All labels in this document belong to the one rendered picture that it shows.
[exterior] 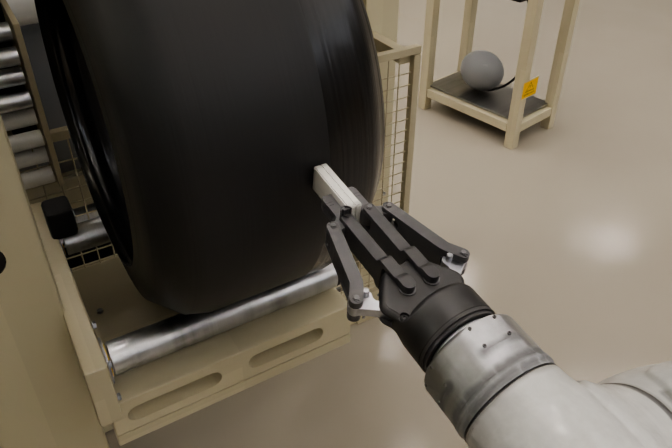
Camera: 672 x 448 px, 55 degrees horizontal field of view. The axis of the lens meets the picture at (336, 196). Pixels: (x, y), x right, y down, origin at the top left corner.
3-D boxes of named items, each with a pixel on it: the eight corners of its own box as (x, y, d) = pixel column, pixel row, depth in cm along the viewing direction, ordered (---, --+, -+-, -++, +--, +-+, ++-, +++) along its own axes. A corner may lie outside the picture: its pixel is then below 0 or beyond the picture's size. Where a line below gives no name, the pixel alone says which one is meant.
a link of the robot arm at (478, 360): (478, 396, 43) (426, 332, 47) (452, 460, 49) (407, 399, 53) (573, 344, 47) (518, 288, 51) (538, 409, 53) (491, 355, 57)
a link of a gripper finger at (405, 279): (413, 313, 57) (400, 319, 56) (345, 233, 63) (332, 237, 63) (420, 284, 54) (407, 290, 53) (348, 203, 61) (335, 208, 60)
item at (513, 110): (511, 150, 304) (542, -22, 259) (417, 107, 341) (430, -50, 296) (553, 127, 323) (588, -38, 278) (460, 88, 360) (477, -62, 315)
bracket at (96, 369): (101, 429, 80) (83, 376, 74) (40, 253, 108) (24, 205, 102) (128, 417, 81) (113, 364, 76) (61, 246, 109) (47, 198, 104)
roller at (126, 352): (95, 343, 81) (95, 347, 85) (107, 378, 80) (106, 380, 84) (335, 252, 95) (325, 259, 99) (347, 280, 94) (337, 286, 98)
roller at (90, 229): (51, 228, 100) (52, 233, 104) (60, 255, 100) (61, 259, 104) (255, 167, 115) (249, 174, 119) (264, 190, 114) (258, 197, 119)
